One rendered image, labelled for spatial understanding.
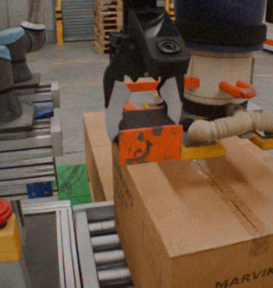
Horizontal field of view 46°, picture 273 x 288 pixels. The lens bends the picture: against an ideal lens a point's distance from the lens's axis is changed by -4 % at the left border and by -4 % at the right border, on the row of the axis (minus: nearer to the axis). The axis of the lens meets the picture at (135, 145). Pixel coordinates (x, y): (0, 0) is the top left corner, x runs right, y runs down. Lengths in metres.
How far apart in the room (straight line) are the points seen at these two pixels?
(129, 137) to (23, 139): 0.68
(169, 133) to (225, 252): 0.33
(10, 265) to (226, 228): 0.45
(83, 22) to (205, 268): 10.23
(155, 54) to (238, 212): 0.50
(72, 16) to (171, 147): 10.27
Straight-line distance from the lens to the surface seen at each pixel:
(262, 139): 0.78
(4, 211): 0.63
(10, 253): 0.67
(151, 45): 0.37
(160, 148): 0.45
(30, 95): 1.54
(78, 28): 10.70
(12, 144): 1.08
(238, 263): 0.74
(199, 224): 0.72
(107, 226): 1.35
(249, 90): 0.70
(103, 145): 1.99
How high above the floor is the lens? 1.39
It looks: 26 degrees down
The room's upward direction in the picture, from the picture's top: straight up
